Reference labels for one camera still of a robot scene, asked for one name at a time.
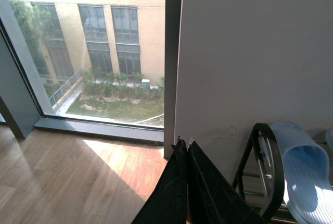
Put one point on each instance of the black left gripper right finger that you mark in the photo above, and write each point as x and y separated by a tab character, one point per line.
211	198

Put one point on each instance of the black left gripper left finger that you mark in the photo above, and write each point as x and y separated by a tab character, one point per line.
168	201

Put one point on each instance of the light blue rubber slipper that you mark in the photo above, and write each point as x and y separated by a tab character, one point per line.
308	192

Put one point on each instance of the black metal shoe rack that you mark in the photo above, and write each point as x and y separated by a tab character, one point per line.
260	173

